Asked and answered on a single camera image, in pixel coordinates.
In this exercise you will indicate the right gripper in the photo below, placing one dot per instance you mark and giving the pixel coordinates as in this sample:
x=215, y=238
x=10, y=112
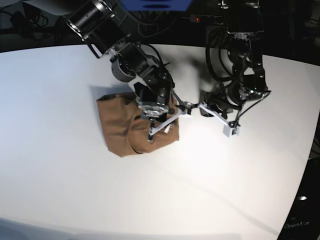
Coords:
x=155, y=106

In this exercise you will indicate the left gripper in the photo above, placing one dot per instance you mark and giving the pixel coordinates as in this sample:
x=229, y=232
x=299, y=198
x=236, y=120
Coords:
x=223, y=100

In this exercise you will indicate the brown T-shirt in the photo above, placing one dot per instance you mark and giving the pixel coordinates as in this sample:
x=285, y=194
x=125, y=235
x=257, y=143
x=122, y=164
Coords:
x=125, y=132

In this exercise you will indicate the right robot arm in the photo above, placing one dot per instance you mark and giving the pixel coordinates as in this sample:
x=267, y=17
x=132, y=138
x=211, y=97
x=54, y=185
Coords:
x=94, y=22

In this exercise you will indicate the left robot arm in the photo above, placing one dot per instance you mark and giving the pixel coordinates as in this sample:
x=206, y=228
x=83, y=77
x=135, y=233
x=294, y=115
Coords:
x=241, y=35

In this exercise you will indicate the black power strip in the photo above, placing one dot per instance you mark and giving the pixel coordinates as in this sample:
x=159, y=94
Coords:
x=206, y=19

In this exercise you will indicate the blue box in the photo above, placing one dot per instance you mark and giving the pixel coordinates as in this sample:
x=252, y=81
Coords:
x=156, y=5

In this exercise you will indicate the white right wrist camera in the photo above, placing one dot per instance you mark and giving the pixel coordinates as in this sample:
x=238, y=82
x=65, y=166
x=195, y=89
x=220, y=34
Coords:
x=168, y=128

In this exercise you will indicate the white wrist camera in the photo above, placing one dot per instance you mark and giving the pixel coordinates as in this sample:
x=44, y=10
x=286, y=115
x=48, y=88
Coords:
x=230, y=131
x=168, y=128

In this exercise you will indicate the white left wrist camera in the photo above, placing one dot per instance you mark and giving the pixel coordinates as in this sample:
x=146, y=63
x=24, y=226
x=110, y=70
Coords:
x=230, y=131

